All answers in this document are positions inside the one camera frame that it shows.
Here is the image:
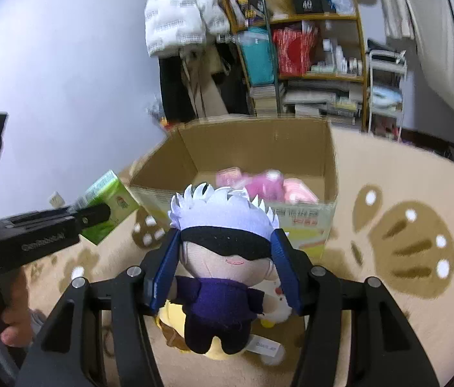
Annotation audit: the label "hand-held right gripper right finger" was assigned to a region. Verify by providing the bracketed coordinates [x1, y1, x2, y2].
[269, 228, 439, 387]

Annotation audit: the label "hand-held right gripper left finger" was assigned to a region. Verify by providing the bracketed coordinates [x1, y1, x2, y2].
[15, 229, 182, 387]

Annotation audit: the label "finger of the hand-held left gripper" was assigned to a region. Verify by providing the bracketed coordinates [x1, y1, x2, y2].
[75, 202, 112, 233]

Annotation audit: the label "green tissue pack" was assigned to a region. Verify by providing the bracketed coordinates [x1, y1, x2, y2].
[75, 169, 141, 246]

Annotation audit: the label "white-haired plush doll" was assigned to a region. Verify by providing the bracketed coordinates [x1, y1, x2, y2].
[168, 183, 281, 356]

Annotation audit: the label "pink bunny plush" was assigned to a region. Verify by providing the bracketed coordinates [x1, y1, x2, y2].
[246, 170, 289, 201]

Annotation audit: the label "cardboard box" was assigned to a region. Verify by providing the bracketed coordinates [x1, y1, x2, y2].
[128, 118, 339, 259]

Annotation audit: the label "person's left hand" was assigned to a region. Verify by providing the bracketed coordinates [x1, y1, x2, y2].
[0, 268, 35, 347]

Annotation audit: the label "small white plush toy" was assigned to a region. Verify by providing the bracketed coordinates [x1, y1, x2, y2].
[257, 276, 297, 329]

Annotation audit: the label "yellow plush toy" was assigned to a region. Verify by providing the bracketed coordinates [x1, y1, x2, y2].
[155, 300, 254, 362]

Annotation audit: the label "plastic bag of toys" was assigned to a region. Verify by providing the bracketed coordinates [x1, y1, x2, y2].
[145, 96, 180, 130]

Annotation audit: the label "patterned beige carpet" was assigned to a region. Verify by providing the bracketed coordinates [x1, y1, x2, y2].
[21, 117, 454, 387]

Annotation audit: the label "dark hanging coats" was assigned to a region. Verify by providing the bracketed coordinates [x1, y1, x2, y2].
[158, 42, 254, 125]

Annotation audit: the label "beige hanging trousers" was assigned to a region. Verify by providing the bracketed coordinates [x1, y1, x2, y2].
[190, 46, 232, 121]

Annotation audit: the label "upright stack of books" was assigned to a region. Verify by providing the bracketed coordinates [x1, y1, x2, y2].
[249, 84, 285, 118]

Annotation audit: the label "messy pile of books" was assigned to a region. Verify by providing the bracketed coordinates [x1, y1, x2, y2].
[283, 80, 364, 126]

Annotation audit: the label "white trolley cart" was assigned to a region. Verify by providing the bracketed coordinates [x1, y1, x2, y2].
[367, 48, 408, 134]

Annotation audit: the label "teal bag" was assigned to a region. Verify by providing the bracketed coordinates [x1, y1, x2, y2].
[237, 27, 277, 88]

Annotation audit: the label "white puffer jacket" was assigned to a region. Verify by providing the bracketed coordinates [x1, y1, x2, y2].
[144, 0, 232, 58]

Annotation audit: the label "group of small bottles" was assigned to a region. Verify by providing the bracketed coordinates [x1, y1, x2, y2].
[319, 37, 365, 76]

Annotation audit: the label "red patterned bag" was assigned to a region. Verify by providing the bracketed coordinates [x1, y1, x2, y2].
[271, 23, 319, 76]

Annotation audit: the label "wooden shelf rack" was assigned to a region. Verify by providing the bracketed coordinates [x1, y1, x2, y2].
[222, 0, 370, 130]

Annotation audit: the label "purple printed bag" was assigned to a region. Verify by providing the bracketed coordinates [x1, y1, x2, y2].
[224, 0, 267, 30]

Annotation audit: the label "blond wig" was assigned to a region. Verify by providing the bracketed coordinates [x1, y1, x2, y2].
[262, 0, 294, 22]

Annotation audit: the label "black box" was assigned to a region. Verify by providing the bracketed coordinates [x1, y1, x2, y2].
[290, 0, 327, 15]

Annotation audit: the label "white quilt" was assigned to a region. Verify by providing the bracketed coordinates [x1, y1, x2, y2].
[400, 0, 454, 138]

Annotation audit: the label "pale curtain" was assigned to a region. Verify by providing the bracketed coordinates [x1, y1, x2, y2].
[344, 0, 418, 42]

